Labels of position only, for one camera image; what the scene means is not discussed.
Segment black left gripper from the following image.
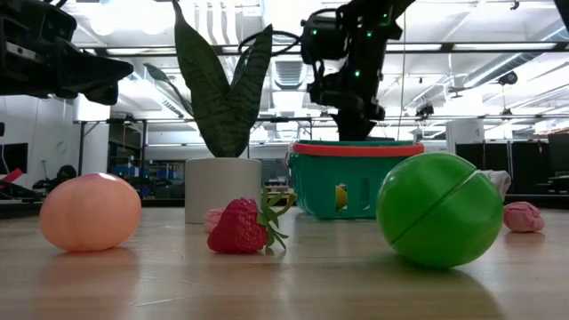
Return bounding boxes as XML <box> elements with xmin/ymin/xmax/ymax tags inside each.
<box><xmin>0</xmin><ymin>0</ymin><xmax>134</xmax><ymax>107</ymax></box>

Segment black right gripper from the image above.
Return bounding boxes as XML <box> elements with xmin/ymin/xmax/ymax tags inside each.
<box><xmin>308</xmin><ymin>70</ymin><xmax>387</xmax><ymax>142</ymax></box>

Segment yellow toy lemon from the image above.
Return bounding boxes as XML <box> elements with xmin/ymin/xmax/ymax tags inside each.
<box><xmin>334</xmin><ymin>184</ymin><xmax>349</xmax><ymax>212</ymax></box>

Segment green plastic ball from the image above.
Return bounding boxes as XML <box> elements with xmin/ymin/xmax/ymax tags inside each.
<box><xmin>375</xmin><ymin>152</ymin><xmax>505</xmax><ymax>269</ymax></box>

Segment orange toy peach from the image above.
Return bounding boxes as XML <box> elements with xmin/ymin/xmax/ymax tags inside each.
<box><xmin>38</xmin><ymin>172</ymin><xmax>142</xmax><ymax>253</ymax></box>

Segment small pink toy fruit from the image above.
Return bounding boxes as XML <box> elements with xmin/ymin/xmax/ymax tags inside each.
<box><xmin>204</xmin><ymin>207</ymin><xmax>226</xmax><ymax>235</ymax></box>
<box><xmin>503</xmin><ymin>201</ymin><xmax>546</xmax><ymax>234</ymax></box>

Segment blue storage bins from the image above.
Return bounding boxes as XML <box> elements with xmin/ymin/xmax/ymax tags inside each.
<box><xmin>110</xmin><ymin>164</ymin><xmax>179</xmax><ymax>179</ymax></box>

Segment person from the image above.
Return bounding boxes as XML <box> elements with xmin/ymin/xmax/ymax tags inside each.
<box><xmin>33</xmin><ymin>164</ymin><xmax>77</xmax><ymax>193</ymax></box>

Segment green snake plant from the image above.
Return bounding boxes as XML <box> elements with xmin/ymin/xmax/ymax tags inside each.
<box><xmin>142</xmin><ymin>0</ymin><xmax>274</xmax><ymax>159</ymax></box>

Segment white plant pot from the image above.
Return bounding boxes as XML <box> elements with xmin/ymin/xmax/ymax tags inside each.
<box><xmin>184</xmin><ymin>156</ymin><xmax>262</xmax><ymax>225</ymax></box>

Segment black cabinets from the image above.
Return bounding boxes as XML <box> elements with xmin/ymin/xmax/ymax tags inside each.
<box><xmin>455</xmin><ymin>132</ymin><xmax>569</xmax><ymax>199</ymax></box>

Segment white folded towel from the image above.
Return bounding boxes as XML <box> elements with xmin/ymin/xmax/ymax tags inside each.
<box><xmin>482</xmin><ymin>169</ymin><xmax>512</xmax><ymax>202</ymax></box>

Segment red toy strawberry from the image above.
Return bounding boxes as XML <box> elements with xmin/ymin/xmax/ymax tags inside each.
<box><xmin>206</xmin><ymin>186</ymin><xmax>298</xmax><ymax>255</ymax></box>

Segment black background table frame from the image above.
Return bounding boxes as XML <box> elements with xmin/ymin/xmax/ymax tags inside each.
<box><xmin>73</xmin><ymin>116</ymin><xmax>315</xmax><ymax>179</ymax></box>

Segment teal basket with orange handle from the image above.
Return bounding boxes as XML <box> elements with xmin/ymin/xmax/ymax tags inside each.
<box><xmin>286</xmin><ymin>140</ymin><xmax>426</xmax><ymax>220</ymax></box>

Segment black wall monitor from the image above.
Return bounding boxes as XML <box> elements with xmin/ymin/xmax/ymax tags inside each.
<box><xmin>0</xmin><ymin>141</ymin><xmax>28</xmax><ymax>175</ymax></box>

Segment red handle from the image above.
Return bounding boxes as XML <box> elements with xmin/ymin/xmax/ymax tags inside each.
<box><xmin>0</xmin><ymin>167</ymin><xmax>23</xmax><ymax>186</ymax></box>

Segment silver ventilation duct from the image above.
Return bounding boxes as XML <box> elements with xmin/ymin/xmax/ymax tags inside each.
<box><xmin>461</xmin><ymin>20</ymin><xmax>569</xmax><ymax>90</ymax></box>

